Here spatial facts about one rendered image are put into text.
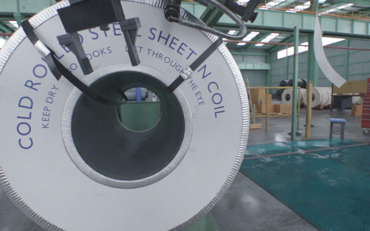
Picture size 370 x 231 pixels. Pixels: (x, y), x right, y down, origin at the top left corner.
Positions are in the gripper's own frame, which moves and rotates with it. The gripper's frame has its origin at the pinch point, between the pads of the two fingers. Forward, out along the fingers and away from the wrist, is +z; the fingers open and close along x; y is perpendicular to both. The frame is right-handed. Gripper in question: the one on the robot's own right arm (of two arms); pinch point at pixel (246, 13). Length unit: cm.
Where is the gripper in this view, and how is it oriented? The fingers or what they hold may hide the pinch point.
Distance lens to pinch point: 84.5
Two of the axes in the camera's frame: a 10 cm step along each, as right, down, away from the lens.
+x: 2.5, -7.1, 6.6
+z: -3.2, 5.8, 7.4
